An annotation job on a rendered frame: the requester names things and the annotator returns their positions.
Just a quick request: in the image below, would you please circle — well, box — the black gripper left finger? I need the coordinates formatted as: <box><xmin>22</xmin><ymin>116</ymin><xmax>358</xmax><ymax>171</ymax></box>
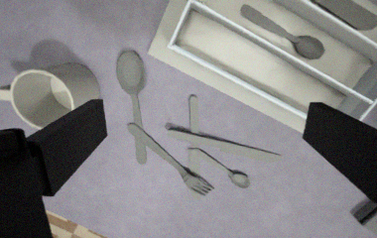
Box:
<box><xmin>0</xmin><ymin>99</ymin><xmax>108</xmax><ymax>238</ymax></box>

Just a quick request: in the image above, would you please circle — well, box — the white cutlery tray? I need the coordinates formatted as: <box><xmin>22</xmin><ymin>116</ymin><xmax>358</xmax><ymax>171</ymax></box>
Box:
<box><xmin>169</xmin><ymin>0</ymin><xmax>377</xmax><ymax>122</ymax></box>

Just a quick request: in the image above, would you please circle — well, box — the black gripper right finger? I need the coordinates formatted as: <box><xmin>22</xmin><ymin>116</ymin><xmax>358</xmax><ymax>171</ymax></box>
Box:
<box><xmin>303</xmin><ymin>102</ymin><xmax>377</xmax><ymax>203</ymax></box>

